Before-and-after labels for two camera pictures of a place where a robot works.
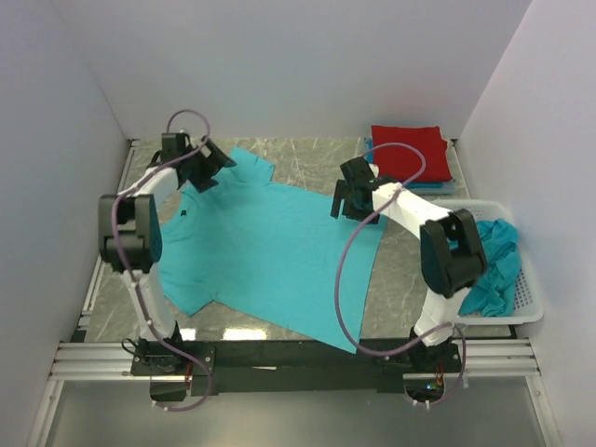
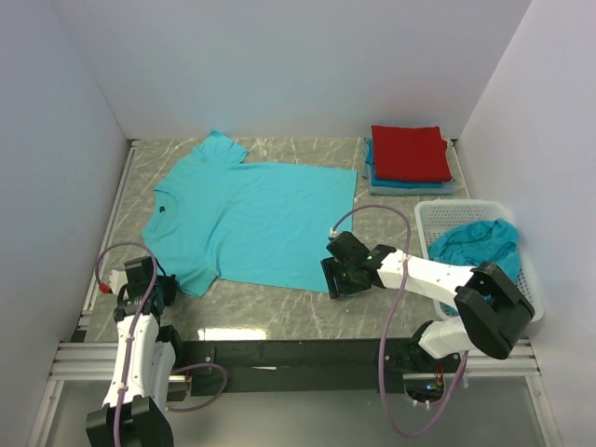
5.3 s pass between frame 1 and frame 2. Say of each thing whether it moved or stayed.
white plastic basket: stayed
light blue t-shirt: moved
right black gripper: moved
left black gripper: moved
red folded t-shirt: stayed
